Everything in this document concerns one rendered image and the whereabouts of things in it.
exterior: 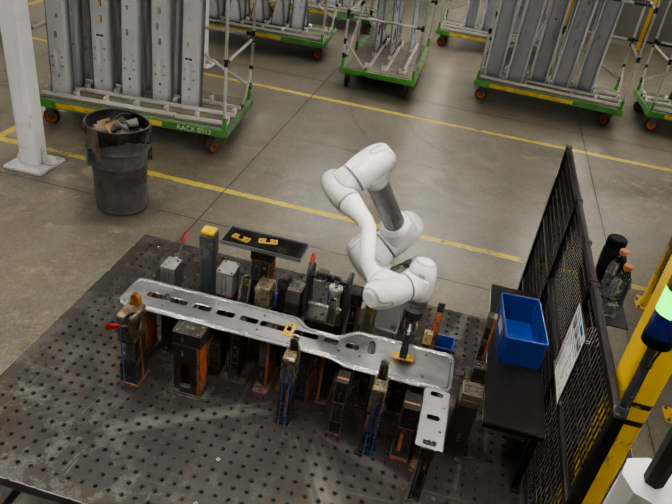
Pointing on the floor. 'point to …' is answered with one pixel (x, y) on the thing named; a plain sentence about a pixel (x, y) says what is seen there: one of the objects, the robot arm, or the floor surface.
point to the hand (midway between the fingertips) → (404, 348)
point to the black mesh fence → (561, 343)
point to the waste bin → (118, 158)
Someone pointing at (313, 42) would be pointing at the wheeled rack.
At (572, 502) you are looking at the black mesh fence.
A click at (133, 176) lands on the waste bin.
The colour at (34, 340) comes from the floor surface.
